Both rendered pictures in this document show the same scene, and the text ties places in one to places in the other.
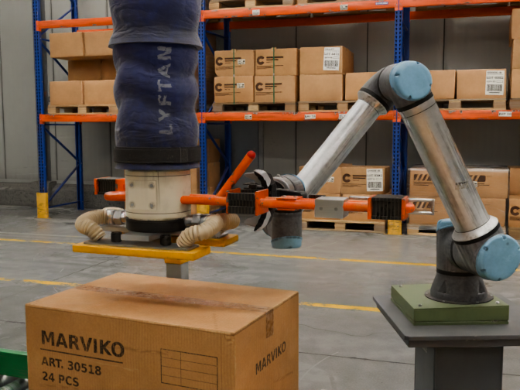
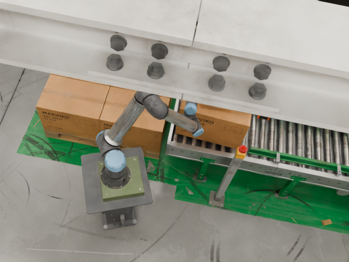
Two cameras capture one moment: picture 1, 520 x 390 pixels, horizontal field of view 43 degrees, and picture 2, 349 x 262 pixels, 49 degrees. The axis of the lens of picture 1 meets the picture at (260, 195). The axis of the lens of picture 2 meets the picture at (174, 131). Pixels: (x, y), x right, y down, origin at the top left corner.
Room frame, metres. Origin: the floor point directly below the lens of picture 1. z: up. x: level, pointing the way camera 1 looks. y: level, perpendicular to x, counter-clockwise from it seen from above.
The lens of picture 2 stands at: (3.49, -0.74, 3.55)
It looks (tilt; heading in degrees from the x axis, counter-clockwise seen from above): 58 degrees down; 160
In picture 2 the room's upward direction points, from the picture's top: 11 degrees clockwise
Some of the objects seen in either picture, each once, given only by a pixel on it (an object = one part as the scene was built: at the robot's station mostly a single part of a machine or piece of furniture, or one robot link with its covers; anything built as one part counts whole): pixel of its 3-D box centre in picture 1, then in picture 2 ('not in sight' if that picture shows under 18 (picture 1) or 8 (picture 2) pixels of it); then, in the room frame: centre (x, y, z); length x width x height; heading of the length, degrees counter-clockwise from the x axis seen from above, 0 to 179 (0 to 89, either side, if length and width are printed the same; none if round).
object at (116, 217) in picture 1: (159, 222); not in sight; (1.70, 0.27, 1.15); 0.34 x 0.25 x 0.06; 70
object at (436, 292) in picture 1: (458, 281); (115, 172); (2.22, -0.69, 0.86); 0.19 x 0.19 x 0.10
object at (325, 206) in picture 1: (331, 206); not in sight; (1.55, -0.17, 1.21); 0.07 x 0.07 x 0.04; 70
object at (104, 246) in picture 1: (141, 243); not in sight; (1.61, 0.30, 1.11); 0.34 x 0.10 x 0.05; 70
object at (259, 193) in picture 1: (247, 201); not in sight; (1.62, 0.03, 1.21); 0.10 x 0.08 x 0.06; 160
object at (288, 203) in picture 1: (244, 196); not in sight; (1.75, 0.04, 1.21); 0.93 x 0.30 x 0.04; 70
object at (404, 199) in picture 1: (388, 207); not in sight; (1.50, -0.30, 1.21); 0.08 x 0.07 x 0.05; 70
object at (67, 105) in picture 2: not in sight; (113, 90); (1.05, -0.60, 0.34); 1.20 x 1.00 x 0.40; 70
